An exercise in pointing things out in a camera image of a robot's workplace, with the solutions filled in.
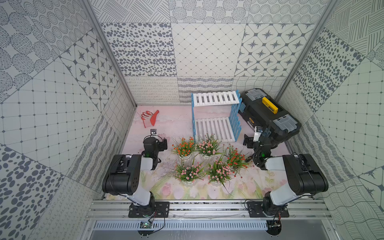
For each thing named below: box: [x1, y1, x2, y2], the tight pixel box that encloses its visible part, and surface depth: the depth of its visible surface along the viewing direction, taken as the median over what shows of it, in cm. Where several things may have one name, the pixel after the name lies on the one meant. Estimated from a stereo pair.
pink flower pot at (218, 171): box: [205, 156, 233, 184], surface depth 74 cm
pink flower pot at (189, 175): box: [172, 162, 206, 184], surface depth 74 cm
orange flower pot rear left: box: [172, 136, 196, 160], surface depth 84 cm
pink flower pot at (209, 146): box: [195, 132, 227, 158], surface depth 82 cm
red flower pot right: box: [223, 143, 255, 179], surface depth 78 cm
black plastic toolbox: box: [238, 88, 302, 146], surface depth 95 cm
